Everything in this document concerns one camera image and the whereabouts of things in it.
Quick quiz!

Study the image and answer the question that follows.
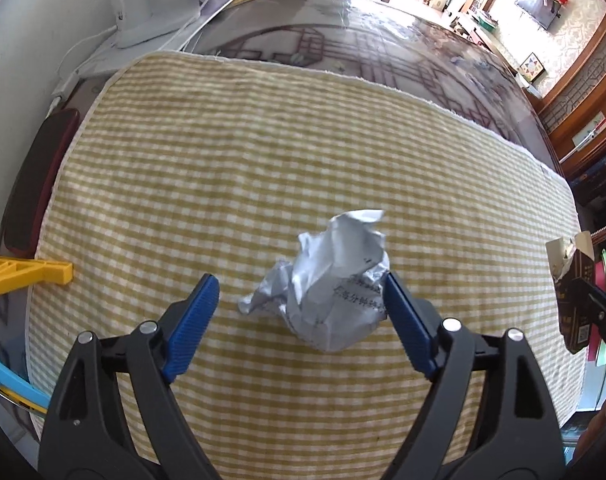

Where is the blue plastic stand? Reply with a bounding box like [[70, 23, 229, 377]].
[[0, 345, 51, 416]]

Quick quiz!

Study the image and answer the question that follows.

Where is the small brown carton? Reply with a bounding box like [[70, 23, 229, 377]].
[[545, 230, 606, 353]]

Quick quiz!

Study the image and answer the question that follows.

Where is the grey patterned table cover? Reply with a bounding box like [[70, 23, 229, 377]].
[[183, 0, 564, 176]]

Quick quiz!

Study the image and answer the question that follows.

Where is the yellow plastic bracket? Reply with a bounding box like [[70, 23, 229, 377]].
[[0, 255, 75, 301]]

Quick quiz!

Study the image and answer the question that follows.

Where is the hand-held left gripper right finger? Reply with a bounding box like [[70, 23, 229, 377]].
[[380, 271, 566, 480]]

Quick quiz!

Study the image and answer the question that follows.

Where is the white desk lamp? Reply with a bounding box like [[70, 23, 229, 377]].
[[106, 0, 266, 50]]

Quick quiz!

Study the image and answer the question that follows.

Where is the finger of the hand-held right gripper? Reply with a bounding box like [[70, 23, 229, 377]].
[[570, 276, 606, 361]]

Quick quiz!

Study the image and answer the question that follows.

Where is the wall television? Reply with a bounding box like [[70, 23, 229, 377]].
[[514, 0, 558, 31]]

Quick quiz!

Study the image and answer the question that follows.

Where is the white adapter with cable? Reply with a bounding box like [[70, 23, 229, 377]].
[[48, 35, 114, 116]]

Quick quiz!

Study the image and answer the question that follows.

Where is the yellow checked mat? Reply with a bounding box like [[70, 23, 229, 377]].
[[26, 50, 588, 480]]

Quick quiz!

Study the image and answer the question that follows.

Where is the white printed paper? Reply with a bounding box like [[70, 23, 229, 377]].
[[237, 209, 391, 353]]

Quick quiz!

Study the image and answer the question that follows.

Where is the framed picture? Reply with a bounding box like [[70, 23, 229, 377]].
[[518, 52, 548, 85]]

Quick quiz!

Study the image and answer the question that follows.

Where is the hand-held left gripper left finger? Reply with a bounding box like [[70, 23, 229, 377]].
[[40, 273, 221, 480]]

